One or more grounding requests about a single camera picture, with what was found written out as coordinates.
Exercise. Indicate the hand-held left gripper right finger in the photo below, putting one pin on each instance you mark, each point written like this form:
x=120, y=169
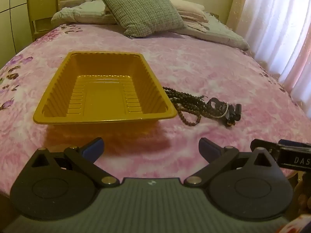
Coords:
x=206, y=148

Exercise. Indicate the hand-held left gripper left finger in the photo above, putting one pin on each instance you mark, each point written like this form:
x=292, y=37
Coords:
x=93, y=148

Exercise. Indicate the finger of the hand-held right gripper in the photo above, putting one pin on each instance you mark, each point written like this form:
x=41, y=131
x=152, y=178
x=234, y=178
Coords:
x=258, y=145
x=285, y=142

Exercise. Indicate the black hair clip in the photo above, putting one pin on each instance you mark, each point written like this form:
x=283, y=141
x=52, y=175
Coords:
x=212, y=102

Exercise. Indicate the yellow plastic tray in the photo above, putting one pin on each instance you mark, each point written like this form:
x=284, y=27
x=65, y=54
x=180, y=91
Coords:
x=102, y=97

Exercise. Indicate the person's right hand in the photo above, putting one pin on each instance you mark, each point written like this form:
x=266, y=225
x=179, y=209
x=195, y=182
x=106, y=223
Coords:
x=306, y=199

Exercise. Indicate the red white patterned clothing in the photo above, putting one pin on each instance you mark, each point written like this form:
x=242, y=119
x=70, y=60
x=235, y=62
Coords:
x=298, y=225

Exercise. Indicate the pink floral blanket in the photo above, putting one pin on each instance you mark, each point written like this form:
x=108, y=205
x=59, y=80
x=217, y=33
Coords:
x=218, y=65

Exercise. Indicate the white sheer curtain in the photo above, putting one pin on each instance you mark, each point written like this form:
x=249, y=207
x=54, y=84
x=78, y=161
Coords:
x=274, y=17

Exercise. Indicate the grey striped folded quilt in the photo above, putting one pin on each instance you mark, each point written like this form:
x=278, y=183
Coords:
x=85, y=14

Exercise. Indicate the pink pillow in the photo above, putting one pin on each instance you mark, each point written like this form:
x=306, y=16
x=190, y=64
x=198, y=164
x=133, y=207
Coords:
x=187, y=9

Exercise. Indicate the pink curtain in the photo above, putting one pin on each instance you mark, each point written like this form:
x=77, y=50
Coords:
x=237, y=4

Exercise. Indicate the green checked pillow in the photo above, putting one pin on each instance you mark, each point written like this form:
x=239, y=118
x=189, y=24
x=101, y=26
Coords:
x=143, y=7

